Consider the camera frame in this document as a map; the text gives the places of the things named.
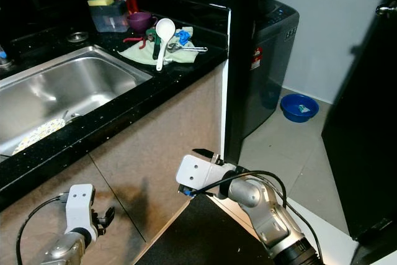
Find round metal drain cover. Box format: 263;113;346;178
67;31;89;43

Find blue plastic piece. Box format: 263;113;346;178
175;28;195;47

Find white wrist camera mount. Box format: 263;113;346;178
65;184;98;236
176;154;238;199

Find stainless steel sink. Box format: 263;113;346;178
0;45;154;157

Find red handled pliers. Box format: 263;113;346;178
124;34;151;45

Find blue plastic basin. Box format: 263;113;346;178
280;93;319;123

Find clear plastic sponge container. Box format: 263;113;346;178
91;1;130;34

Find black floor mat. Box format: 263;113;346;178
133;194;277;265

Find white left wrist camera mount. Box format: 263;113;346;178
65;184;98;236

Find pale green cloth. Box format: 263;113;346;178
119;26;202;67

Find metal door handle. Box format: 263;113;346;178
377;3;397;17

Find grey washing machine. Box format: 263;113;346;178
242;0;300;138

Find patterned plate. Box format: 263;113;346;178
12;118;68;156

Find green black handled tool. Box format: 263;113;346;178
146;27;163;61

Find black door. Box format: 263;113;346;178
321;0;397;265

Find purple cup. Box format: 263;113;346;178
127;12;159;34

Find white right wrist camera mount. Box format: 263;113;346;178
176;154;238;199

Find steel faucet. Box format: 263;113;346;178
0;45;13;70

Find white rice paddle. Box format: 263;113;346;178
154;18;176;71

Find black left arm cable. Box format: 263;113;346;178
16;194;69;265

